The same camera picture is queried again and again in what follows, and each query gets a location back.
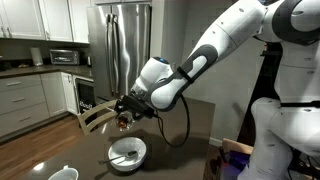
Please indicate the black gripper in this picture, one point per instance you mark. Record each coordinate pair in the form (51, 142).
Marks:
(138, 109)

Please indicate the clear glass cup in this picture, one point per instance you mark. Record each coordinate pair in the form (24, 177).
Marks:
(128, 115)

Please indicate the nuts and dried fruit mix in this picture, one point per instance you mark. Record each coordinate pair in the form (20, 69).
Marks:
(123, 122)

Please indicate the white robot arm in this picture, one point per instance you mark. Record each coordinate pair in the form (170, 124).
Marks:
(285, 122)

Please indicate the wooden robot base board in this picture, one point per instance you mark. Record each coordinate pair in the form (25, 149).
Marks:
(230, 145)

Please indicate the white ceramic bowl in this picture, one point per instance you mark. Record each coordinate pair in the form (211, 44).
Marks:
(124, 145)

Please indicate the white pitcher cup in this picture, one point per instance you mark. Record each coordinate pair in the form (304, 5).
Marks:
(66, 173)

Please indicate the cream wooden chair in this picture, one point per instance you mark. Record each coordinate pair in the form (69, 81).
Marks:
(101, 113)

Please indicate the metal spoon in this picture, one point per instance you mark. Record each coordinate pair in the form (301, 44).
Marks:
(127, 155)

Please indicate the stainless steel refrigerator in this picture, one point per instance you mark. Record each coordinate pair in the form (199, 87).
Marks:
(119, 37)

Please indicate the silver toaster oven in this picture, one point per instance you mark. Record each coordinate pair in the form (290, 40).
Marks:
(64, 57)

